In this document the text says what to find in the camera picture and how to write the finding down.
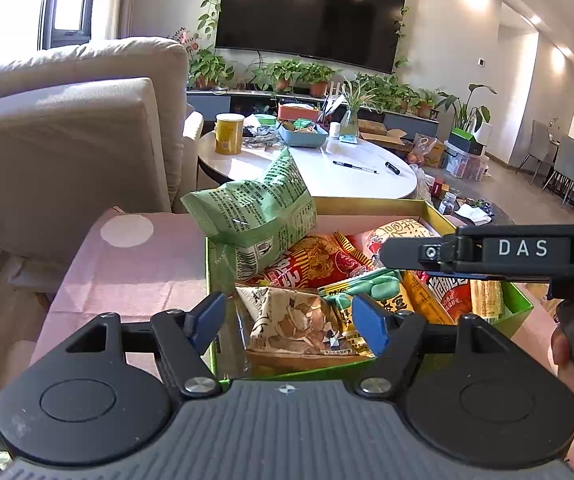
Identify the grey dining chair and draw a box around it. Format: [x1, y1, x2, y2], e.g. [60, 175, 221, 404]
[522, 120, 558, 181]
[542, 137, 574, 208]

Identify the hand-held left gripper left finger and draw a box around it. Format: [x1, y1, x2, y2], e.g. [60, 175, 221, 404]
[64, 291, 229, 397]

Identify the large red rice cracker packet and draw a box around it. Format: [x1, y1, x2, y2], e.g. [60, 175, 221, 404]
[344, 216, 443, 268]

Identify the glass vase with green plant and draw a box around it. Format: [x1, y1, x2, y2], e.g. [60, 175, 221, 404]
[339, 77, 378, 142]

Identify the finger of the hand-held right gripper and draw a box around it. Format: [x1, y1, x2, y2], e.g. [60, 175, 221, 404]
[381, 232, 460, 281]

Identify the blue plastic basket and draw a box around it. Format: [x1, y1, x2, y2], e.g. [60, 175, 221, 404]
[277, 120, 329, 150]

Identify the yellow canister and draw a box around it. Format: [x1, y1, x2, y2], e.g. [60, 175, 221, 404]
[215, 112, 246, 156]

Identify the dark framed window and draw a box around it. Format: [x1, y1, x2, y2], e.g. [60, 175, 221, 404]
[0, 0, 138, 68]

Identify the green black box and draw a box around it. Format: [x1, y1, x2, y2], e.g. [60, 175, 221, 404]
[448, 128, 483, 156]

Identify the red flower plant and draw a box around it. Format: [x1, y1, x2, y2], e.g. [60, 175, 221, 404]
[169, 25, 203, 56]

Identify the white crumpled paper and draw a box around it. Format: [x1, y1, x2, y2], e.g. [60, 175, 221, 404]
[454, 203, 494, 224]

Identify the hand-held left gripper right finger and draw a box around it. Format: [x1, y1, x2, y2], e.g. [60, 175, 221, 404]
[351, 294, 511, 402]

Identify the orange box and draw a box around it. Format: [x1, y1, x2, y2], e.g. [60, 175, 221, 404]
[277, 101, 320, 122]

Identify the red noodle snack packet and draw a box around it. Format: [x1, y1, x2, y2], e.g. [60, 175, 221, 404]
[244, 234, 375, 290]

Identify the green pea snack packet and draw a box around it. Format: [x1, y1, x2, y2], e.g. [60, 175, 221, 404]
[317, 267, 404, 313]

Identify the black pen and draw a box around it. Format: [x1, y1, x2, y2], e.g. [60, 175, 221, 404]
[332, 160, 379, 175]

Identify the beige brown snack packet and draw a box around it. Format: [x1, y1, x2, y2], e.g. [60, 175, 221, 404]
[235, 284, 342, 357]

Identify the white oval coffee table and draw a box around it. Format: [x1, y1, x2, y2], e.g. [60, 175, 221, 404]
[197, 130, 418, 201]

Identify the pink polka-dot tablecloth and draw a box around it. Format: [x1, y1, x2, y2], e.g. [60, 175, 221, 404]
[32, 210, 558, 396]

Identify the clear storage box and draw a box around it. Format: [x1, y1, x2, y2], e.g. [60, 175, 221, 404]
[442, 152, 490, 182]

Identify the black wall television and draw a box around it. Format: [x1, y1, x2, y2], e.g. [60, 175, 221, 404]
[214, 0, 408, 75]

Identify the beige sofa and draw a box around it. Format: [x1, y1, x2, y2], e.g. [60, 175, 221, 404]
[0, 36, 205, 261]

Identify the tall large-leaf plant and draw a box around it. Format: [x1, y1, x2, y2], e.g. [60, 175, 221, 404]
[437, 82, 498, 133]

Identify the green potted plant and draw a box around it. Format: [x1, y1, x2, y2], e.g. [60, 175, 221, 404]
[357, 74, 440, 120]
[187, 47, 235, 91]
[259, 59, 338, 98]

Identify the green cardboard box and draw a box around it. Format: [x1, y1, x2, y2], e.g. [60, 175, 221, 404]
[205, 196, 535, 395]

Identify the grey television cabinet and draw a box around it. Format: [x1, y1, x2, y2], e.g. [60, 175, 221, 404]
[187, 87, 440, 126]

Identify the clear plastic bag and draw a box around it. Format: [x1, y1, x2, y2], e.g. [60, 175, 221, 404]
[409, 133, 438, 166]

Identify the open cardboard box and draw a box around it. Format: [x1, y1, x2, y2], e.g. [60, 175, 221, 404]
[357, 119, 408, 147]

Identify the dark round low table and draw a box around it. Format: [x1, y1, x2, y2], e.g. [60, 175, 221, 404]
[417, 170, 515, 226]

